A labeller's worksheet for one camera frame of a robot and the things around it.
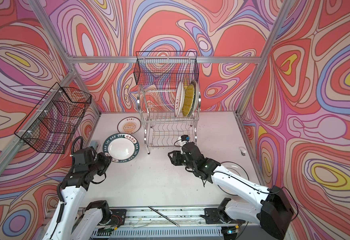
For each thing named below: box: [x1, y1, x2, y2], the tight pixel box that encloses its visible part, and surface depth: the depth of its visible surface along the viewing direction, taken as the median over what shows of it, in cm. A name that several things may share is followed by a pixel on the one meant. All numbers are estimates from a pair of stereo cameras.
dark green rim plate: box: [102, 133, 140, 163], surface depth 88 cm
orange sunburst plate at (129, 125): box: [117, 116, 142, 135], surface depth 113 cm
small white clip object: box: [238, 146, 247, 157], surface depth 98 cm
